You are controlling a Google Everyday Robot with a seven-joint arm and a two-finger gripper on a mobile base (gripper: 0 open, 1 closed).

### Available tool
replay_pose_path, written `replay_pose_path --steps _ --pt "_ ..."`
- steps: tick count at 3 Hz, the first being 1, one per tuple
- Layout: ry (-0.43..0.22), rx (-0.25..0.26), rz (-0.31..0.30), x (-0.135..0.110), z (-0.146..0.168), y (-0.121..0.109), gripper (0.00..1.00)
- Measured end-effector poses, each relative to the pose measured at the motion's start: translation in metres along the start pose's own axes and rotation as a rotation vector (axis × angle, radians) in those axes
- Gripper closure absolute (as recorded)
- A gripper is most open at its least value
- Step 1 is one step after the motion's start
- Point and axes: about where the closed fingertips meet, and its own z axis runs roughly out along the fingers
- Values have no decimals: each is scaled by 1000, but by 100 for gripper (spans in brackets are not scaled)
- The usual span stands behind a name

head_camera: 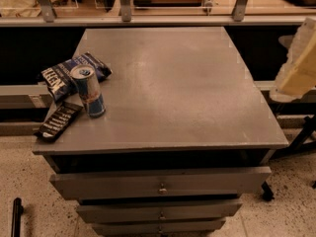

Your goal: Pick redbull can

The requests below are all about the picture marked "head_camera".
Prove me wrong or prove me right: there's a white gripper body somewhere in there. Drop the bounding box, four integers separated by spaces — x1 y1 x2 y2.
269 18 316 103

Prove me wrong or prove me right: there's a red bull can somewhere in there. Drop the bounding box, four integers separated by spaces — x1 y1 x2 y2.
70 65 106 119

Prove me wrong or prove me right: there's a top grey drawer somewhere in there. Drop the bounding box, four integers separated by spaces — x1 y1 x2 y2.
50 167 271 199

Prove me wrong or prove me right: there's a bottom grey drawer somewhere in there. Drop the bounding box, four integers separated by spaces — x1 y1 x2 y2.
92 218 226 236

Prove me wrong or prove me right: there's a grey drawer cabinet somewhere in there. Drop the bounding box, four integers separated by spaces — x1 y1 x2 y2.
32 26 290 237

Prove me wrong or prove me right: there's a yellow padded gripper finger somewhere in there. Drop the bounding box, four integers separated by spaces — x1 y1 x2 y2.
277 38 316 97

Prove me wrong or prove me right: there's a middle grey railing bracket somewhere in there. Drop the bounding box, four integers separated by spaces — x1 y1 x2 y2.
119 0 131 22

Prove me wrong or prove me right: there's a blue chip bag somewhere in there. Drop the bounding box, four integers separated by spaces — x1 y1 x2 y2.
41 52 112 103

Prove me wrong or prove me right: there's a grey horizontal rail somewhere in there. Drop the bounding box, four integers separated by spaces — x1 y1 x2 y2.
0 15 316 28

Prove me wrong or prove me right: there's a black cabinet caster wheel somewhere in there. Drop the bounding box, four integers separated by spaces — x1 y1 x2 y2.
262 182 274 201

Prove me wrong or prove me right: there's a middle grey drawer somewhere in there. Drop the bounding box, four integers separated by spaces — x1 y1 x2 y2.
77 198 241 223

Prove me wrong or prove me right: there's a right grey railing bracket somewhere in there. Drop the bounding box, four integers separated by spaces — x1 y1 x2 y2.
231 0 248 22

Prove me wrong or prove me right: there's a left grey railing bracket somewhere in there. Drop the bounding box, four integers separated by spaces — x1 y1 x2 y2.
38 0 56 23

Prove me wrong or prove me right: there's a grey drawer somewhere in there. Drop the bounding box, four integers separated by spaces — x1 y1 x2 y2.
92 218 226 236
77 198 241 223
50 167 271 199

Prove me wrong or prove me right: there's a black snack bar wrapper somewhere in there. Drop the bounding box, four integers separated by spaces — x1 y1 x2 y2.
35 102 82 142

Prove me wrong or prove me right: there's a black floor post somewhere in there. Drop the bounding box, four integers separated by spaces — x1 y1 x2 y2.
11 197 24 237

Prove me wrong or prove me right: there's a black stand leg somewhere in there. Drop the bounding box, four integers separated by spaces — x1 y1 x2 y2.
273 116 316 159

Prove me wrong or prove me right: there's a grey railing bracket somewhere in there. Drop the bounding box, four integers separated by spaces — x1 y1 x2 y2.
38 0 56 23
119 0 131 22
231 0 248 22

